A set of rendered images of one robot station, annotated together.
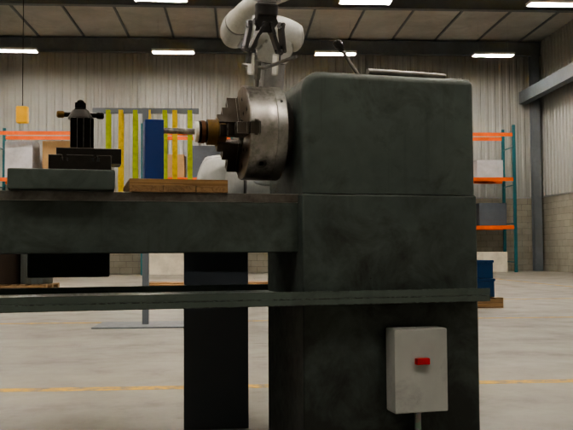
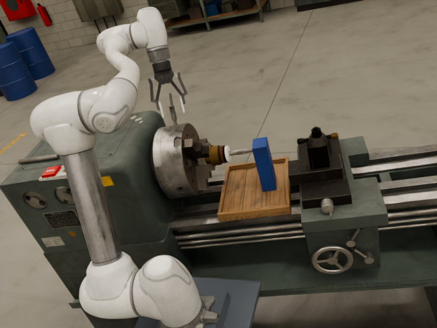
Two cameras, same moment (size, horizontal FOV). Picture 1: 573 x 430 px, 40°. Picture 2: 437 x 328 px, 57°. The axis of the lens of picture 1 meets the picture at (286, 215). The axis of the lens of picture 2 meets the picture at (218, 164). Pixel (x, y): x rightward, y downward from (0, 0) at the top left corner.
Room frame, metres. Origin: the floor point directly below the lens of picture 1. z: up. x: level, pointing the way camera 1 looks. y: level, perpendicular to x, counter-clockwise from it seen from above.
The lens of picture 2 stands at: (3.87, 1.02, 1.96)
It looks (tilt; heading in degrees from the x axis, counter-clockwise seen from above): 32 degrees down; 212
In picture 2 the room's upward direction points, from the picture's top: 18 degrees counter-clockwise
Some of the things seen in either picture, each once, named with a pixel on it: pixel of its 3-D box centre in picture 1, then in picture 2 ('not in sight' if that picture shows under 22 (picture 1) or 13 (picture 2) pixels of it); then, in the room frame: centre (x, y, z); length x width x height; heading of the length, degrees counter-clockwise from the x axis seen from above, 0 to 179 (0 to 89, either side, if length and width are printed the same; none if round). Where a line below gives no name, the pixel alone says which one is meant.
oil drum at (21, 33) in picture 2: not in sight; (30, 54); (-1.84, -5.87, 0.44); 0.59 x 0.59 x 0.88
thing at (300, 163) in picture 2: (89, 157); (315, 169); (2.58, 0.65, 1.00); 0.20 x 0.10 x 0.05; 105
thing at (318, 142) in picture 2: (80, 114); (317, 138); (2.57, 0.68, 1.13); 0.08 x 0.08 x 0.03
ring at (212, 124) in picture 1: (211, 131); (216, 155); (2.60, 0.25, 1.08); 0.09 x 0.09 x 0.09; 15
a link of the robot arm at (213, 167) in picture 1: (218, 182); (166, 287); (3.20, 0.28, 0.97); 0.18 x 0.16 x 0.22; 105
